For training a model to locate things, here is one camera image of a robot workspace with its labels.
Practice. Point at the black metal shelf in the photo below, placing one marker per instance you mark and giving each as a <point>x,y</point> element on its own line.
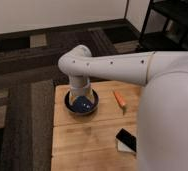
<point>165,26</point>

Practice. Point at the orange pepper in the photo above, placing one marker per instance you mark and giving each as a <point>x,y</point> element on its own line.
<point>119,99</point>

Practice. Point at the black smartphone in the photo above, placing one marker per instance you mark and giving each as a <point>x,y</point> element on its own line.
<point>128,139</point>

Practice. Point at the white card under phone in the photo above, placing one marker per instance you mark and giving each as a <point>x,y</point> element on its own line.
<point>123,148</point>

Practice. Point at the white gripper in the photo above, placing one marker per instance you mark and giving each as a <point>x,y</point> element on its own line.
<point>79,87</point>

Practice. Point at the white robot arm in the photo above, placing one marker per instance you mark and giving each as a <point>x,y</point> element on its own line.
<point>162,118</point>

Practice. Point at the dark blue bowl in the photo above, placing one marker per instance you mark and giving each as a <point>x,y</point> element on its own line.
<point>87,108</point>

